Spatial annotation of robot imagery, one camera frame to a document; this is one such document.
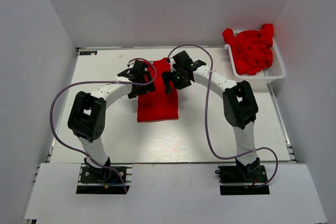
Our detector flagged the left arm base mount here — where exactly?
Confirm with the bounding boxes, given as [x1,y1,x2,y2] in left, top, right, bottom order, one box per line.
[76,164,132,195]

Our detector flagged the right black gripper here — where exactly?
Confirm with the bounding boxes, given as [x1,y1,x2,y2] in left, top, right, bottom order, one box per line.
[161,68,192,95]

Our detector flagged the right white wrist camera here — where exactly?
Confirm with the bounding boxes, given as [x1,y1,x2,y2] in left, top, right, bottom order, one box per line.
[168,58,178,72]

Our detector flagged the red shirt pile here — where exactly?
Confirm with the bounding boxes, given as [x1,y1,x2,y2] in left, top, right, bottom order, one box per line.
[222,24,274,75]

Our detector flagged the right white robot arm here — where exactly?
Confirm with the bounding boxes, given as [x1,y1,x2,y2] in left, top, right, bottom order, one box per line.
[162,51,260,182]

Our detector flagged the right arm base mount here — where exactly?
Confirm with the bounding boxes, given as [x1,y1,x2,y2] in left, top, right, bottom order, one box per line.
[215,165,270,196]

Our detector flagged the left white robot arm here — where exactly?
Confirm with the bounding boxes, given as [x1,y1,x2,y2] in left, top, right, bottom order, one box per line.
[68,59,158,182]

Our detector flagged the red t shirt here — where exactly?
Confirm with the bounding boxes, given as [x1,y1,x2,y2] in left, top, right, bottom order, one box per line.
[137,58,179,122]

